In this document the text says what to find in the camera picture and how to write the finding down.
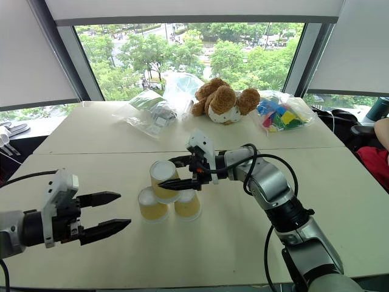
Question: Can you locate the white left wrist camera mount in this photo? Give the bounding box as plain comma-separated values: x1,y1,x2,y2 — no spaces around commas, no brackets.
41,168,80,249

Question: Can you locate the white object on sill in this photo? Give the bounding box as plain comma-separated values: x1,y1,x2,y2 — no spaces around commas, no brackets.
0,125,12,147

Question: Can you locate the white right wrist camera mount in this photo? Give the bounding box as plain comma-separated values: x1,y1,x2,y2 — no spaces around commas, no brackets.
185,128,220,186

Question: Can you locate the bag with green grey items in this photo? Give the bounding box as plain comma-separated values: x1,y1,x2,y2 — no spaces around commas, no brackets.
111,89,179,139

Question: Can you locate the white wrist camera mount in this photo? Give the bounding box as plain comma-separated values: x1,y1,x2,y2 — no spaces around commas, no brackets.
185,128,220,186
41,168,80,249

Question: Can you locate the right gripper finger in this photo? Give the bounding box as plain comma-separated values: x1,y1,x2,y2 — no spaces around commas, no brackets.
168,155,193,167
157,179,196,192

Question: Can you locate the black bag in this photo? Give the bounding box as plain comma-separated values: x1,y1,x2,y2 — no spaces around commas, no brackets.
312,106,376,153

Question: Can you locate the bag of colourful pieces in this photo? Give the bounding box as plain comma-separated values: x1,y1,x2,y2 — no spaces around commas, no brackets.
251,89,317,139

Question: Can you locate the person's red clothing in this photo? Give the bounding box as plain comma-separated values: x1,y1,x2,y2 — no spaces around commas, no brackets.
354,145,389,193

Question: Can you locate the dark green bottle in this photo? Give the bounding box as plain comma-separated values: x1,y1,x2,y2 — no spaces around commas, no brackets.
364,96,389,123

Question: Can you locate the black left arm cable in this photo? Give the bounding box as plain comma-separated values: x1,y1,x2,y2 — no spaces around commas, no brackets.
0,170,59,292

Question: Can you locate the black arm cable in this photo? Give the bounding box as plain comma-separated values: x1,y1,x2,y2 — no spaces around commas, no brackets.
199,142,300,292
0,170,59,292

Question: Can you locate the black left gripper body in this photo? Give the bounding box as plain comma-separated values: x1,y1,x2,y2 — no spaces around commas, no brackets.
53,196,85,245

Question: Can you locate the brown teddy bear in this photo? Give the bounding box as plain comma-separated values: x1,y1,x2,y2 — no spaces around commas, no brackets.
190,77,261,126

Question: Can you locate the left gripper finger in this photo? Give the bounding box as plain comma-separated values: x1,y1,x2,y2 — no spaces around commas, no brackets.
77,190,122,209
79,218,132,246

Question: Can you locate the yellow paper cup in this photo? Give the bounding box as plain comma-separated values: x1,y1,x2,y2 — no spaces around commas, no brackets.
149,159,182,205
137,186,171,224
173,189,202,222

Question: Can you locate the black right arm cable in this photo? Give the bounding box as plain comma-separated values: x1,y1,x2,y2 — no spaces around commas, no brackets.
199,142,300,292

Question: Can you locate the white roller blind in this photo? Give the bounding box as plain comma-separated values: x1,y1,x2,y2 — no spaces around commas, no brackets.
0,0,81,112
44,0,346,27
306,0,389,98

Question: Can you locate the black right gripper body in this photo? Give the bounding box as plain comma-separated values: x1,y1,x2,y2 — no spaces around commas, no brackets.
186,145,213,192

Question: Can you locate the clear crumpled plastic bag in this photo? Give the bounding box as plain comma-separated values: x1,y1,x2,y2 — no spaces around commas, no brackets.
162,72,206,121

